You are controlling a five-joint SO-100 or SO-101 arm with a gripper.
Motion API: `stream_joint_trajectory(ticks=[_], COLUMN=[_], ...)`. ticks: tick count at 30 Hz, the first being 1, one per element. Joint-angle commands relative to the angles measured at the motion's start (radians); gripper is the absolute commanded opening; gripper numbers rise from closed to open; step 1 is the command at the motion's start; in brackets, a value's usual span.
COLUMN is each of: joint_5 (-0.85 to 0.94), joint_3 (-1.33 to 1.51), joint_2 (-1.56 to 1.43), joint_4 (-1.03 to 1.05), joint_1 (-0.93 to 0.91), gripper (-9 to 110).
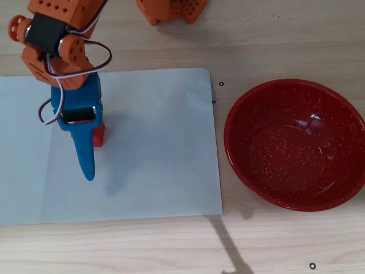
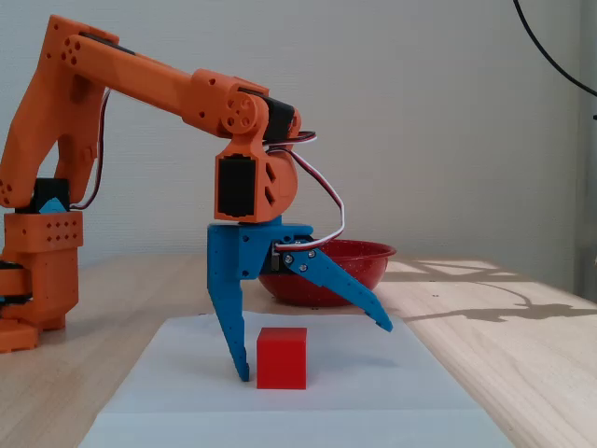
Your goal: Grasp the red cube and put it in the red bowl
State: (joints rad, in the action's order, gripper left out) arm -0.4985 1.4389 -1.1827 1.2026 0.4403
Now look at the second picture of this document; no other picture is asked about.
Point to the blue gripper with motor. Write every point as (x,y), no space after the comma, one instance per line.
(238,252)

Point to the red cube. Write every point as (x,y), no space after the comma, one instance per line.
(282,359)

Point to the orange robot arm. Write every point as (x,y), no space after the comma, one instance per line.
(140,79)

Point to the orange robot base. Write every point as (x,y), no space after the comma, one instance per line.
(46,280)

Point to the red speckled bowl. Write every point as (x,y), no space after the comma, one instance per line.
(366,270)

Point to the white paper sheet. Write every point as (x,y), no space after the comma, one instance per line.
(373,396)

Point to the small blue plastic piece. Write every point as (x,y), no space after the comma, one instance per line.
(51,206)

